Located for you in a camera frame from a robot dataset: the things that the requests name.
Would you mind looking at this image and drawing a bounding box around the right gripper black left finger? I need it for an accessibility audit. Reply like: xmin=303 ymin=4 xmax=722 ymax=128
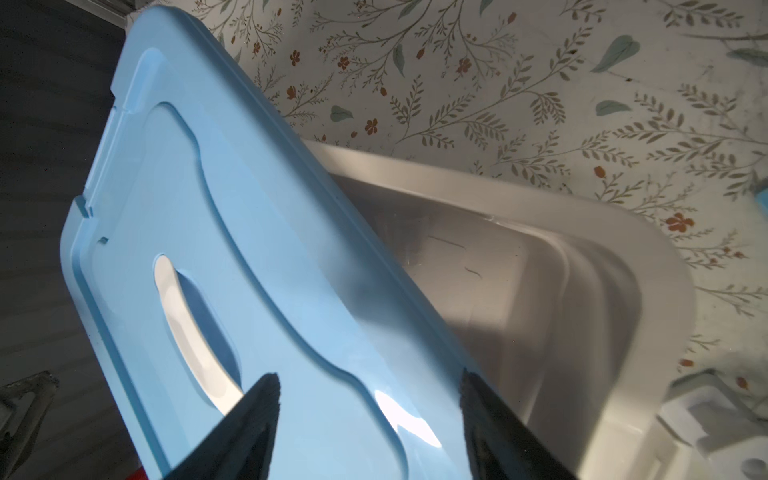
xmin=167 ymin=373 xmax=281 ymax=480

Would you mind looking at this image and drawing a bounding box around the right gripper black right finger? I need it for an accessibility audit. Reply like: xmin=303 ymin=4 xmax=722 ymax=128
xmin=460 ymin=370 xmax=574 ymax=480

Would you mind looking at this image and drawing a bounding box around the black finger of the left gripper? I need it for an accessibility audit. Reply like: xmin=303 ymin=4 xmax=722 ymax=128
xmin=1 ymin=371 xmax=59 ymax=479

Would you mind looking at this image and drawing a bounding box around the white plastic storage bin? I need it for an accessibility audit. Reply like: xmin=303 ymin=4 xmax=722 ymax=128
xmin=308 ymin=142 xmax=696 ymax=479

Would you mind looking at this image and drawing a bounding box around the blue plastic box lid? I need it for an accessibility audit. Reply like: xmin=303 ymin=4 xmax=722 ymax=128
xmin=60 ymin=6 xmax=471 ymax=479

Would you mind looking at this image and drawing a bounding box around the small white tube rack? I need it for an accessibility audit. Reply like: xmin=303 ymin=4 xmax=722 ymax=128
xmin=659 ymin=372 xmax=767 ymax=479

